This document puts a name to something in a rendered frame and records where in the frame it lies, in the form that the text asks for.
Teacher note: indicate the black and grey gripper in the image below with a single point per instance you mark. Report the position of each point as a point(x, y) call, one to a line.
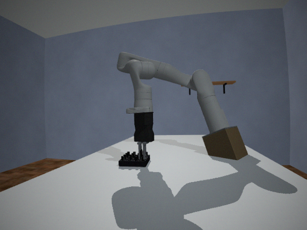
point(143, 121)

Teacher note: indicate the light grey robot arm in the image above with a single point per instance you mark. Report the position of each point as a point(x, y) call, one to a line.
point(200, 81)

